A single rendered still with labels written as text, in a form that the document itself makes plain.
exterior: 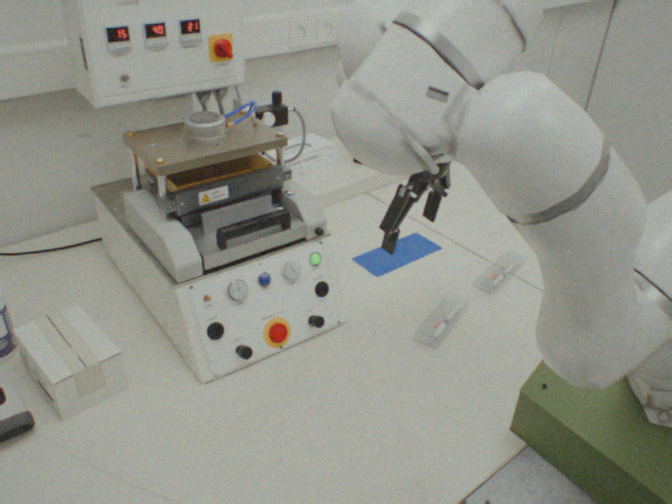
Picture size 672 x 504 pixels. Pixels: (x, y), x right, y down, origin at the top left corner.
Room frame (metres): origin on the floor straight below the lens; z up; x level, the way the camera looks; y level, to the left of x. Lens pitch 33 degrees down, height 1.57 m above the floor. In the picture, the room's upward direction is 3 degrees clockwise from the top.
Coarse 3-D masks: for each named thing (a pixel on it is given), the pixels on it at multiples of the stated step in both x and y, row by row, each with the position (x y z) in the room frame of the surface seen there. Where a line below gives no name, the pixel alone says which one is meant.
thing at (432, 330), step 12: (444, 300) 1.07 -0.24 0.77; (456, 300) 1.07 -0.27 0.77; (468, 300) 1.08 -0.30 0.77; (432, 312) 1.03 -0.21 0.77; (444, 312) 1.03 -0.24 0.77; (456, 312) 1.03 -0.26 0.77; (432, 324) 0.99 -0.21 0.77; (444, 324) 0.99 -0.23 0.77; (420, 336) 0.95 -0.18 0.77; (432, 336) 0.95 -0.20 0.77
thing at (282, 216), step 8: (256, 216) 0.99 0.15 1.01; (264, 216) 0.99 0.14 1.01; (272, 216) 0.99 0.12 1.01; (280, 216) 1.00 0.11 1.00; (288, 216) 1.01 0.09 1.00; (232, 224) 0.95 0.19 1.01; (240, 224) 0.95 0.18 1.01; (248, 224) 0.96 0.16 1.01; (256, 224) 0.97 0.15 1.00; (264, 224) 0.98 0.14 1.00; (272, 224) 0.99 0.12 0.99; (288, 224) 1.01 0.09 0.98; (224, 232) 0.93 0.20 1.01; (232, 232) 0.94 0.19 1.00; (240, 232) 0.95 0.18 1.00; (248, 232) 0.96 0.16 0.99; (216, 240) 0.94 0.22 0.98; (224, 240) 0.93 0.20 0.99; (224, 248) 0.93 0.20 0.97
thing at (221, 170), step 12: (252, 156) 1.15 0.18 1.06; (204, 168) 1.08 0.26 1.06; (216, 168) 1.08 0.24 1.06; (228, 168) 1.08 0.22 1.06; (240, 168) 1.09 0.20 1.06; (252, 168) 1.09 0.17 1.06; (156, 180) 1.08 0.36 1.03; (168, 180) 1.02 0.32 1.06; (180, 180) 1.02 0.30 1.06; (192, 180) 1.02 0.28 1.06; (204, 180) 1.03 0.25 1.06; (168, 192) 1.03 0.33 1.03
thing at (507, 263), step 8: (504, 256) 1.26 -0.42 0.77; (512, 256) 1.27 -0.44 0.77; (520, 256) 1.27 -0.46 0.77; (496, 264) 1.23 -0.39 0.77; (504, 264) 1.23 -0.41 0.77; (512, 264) 1.23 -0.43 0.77; (520, 264) 1.23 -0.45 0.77; (488, 272) 1.19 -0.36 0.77; (496, 272) 1.19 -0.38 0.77; (504, 272) 1.19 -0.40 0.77; (512, 272) 1.20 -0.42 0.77; (480, 280) 1.16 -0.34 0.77; (488, 280) 1.16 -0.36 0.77; (496, 280) 1.16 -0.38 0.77; (504, 280) 1.16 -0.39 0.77; (488, 288) 1.13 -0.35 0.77; (496, 288) 1.13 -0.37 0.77
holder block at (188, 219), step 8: (152, 184) 1.12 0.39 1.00; (152, 192) 1.11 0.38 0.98; (264, 192) 1.11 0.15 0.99; (240, 200) 1.07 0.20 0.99; (208, 208) 1.03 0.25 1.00; (216, 208) 1.04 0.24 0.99; (176, 216) 1.02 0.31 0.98; (184, 216) 1.00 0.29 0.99; (192, 216) 1.01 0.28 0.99; (200, 216) 1.02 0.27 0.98; (184, 224) 1.00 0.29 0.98; (192, 224) 1.01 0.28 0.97
